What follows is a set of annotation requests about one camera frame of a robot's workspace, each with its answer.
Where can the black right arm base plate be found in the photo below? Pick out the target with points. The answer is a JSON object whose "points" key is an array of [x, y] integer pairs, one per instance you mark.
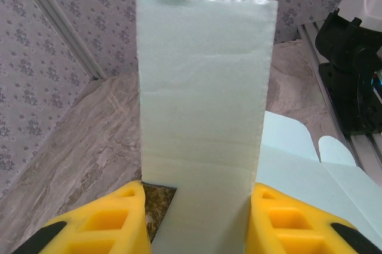
{"points": [[328, 86]]}

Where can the aluminium frame post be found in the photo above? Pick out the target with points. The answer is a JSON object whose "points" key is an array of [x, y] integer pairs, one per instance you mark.
{"points": [[59, 24]]}

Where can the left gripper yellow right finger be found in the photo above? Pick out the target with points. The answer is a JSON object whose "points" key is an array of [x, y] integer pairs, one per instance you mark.
{"points": [[289, 221]]}

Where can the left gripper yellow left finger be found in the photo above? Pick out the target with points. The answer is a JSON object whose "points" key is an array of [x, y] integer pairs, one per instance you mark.
{"points": [[98, 221]]}

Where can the teal paper box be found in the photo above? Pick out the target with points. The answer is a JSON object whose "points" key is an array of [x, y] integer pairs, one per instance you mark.
{"points": [[203, 86]]}

